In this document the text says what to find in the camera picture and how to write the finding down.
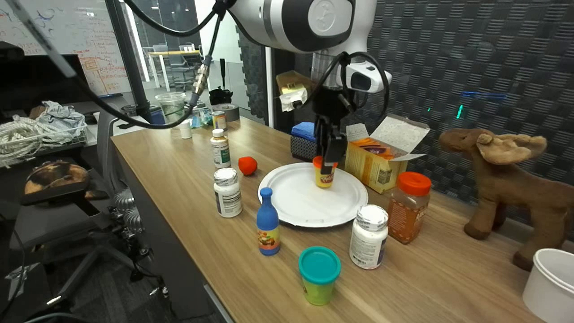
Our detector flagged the blue pin-shaped toy bottle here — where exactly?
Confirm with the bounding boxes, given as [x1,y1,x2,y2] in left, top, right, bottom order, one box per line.
[256,186,283,258]

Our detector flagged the orange-lidded spice jar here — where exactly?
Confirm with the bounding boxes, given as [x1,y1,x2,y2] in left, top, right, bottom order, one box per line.
[387,170,434,245]

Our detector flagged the white paper plate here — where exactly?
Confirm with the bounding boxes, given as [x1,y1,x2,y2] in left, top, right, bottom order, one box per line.
[256,161,369,229]

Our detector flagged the white pill bottle blue label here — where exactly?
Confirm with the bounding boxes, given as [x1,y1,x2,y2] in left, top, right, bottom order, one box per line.
[211,166,244,218]

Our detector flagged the white plastic tub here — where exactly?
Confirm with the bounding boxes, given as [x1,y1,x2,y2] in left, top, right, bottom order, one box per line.
[520,247,574,323]

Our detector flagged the brown moose plush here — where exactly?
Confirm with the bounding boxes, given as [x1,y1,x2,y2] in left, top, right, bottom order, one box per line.
[438,125,574,270]

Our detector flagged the slim stained white bottle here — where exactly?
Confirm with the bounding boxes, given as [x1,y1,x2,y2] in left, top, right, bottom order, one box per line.
[210,127,233,168]

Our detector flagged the open yellow cardboard box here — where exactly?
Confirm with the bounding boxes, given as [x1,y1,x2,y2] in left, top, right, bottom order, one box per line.
[344,114,430,193]

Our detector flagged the white pill bottle grey lid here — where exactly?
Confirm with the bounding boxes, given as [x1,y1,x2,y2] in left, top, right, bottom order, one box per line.
[348,202,391,270]

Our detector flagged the white cable pile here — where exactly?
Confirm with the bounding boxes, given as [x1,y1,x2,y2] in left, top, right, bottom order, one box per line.
[0,98,88,170]

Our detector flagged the yellow can silver lid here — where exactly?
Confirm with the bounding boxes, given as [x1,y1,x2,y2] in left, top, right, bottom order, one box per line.
[211,107,229,130]

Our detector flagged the small orange-capped yellow bottle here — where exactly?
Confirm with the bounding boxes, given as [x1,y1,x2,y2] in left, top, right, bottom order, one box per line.
[312,155,337,190]

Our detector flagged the white lidded jar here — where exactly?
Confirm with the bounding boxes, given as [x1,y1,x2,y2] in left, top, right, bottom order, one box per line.
[177,118,194,141]

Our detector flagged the black stand pole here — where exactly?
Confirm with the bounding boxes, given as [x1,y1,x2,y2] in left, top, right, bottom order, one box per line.
[106,0,152,121]

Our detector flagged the teal-lidded green dough cup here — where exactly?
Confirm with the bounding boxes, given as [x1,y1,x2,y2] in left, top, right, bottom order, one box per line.
[296,243,342,308]

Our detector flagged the orange plush ball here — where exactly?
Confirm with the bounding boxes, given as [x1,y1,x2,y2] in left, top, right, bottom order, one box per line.
[237,154,260,177]

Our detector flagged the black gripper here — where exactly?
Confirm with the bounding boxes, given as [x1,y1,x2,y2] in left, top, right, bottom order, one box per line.
[310,85,355,172]

